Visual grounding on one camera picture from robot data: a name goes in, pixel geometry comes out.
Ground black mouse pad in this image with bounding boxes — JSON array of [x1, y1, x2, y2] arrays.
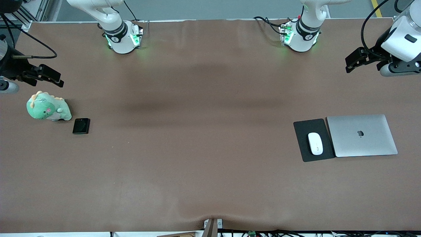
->
[[293, 118, 335, 163]]

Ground black flip phone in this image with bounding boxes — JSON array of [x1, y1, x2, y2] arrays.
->
[[72, 118, 90, 135]]

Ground brown table cover mat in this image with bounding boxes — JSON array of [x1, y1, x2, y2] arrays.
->
[[0, 18, 421, 233]]

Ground white computer mouse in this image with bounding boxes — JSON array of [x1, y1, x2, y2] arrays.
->
[[308, 132, 324, 155]]

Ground black right base cable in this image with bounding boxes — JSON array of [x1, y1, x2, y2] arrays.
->
[[123, 0, 149, 24]]

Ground silver closed laptop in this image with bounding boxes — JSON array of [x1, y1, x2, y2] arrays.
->
[[327, 114, 398, 158]]

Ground green dinosaur plush toy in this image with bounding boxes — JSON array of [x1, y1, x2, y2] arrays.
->
[[26, 91, 72, 121]]

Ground black left base cables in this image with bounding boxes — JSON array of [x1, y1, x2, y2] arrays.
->
[[253, 16, 291, 36]]

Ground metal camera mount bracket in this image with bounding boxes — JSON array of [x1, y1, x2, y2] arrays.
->
[[203, 218, 223, 237]]

